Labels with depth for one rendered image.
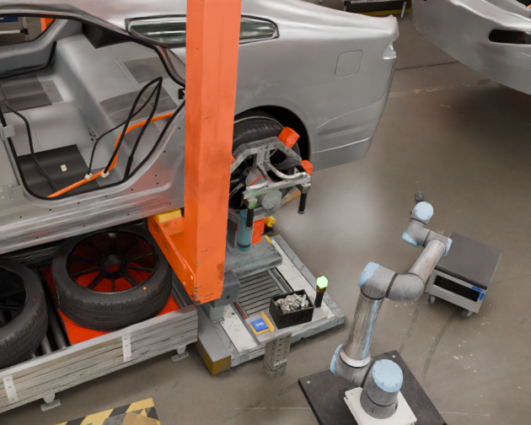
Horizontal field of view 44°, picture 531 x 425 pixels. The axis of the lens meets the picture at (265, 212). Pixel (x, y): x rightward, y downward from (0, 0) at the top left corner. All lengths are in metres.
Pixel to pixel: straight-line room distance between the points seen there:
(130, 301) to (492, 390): 2.16
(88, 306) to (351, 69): 1.94
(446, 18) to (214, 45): 3.35
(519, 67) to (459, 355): 2.30
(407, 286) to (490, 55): 2.99
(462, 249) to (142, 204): 2.10
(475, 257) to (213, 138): 2.19
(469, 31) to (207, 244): 3.11
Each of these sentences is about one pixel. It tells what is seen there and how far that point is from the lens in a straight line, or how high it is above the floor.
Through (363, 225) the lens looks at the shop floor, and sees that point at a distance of 4.98.
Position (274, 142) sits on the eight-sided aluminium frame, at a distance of 3.67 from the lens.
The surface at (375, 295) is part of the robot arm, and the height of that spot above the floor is 1.11.
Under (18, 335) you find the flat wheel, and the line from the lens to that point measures 3.55.
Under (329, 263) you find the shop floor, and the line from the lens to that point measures 4.61.
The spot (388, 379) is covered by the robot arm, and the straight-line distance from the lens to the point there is 3.24.
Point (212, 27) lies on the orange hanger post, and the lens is 2.61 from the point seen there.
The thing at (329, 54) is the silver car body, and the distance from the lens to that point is 3.70.
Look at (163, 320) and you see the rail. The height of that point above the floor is 0.39.
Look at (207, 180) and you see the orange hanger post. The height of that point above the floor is 1.34.
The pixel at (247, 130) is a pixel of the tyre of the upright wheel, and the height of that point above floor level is 1.17.
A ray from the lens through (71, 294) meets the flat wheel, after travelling 3.66.
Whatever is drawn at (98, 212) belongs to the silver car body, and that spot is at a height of 0.87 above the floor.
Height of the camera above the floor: 3.14
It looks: 40 degrees down
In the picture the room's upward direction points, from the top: 6 degrees clockwise
